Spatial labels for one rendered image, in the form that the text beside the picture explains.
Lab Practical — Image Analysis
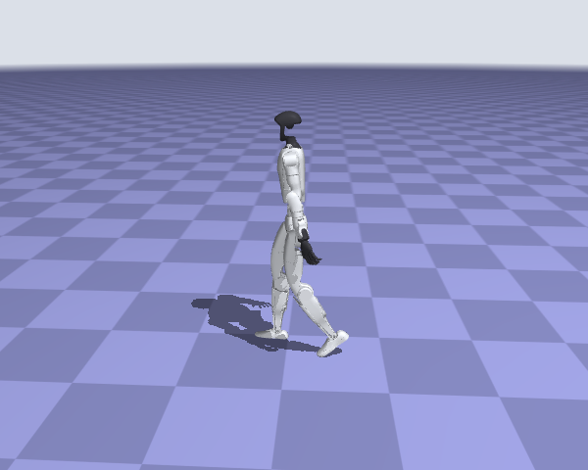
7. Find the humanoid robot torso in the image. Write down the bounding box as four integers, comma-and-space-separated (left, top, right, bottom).
277, 144, 308, 232

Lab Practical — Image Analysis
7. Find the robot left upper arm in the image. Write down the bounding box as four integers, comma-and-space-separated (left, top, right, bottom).
282, 152, 302, 203

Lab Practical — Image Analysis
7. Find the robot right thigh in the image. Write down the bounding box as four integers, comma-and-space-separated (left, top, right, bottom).
270, 222, 290, 291

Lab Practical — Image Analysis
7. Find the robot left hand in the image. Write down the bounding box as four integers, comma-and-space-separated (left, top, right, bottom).
298, 228, 321, 265

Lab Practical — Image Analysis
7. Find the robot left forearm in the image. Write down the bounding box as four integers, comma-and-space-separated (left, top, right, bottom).
286, 193, 309, 239

